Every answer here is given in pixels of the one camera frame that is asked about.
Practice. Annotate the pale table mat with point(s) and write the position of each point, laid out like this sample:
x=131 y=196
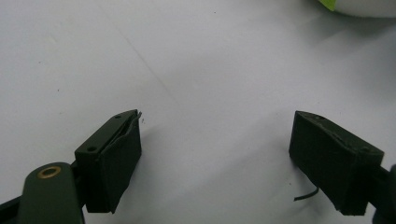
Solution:
x=186 y=62

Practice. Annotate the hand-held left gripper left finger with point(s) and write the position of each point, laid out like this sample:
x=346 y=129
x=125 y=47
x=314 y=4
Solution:
x=109 y=161

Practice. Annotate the panda plush toy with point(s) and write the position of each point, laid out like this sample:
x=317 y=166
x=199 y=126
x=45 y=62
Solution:
x=367 y=7

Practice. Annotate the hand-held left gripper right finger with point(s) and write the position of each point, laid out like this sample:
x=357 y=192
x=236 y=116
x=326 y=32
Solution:
x=330 y=161

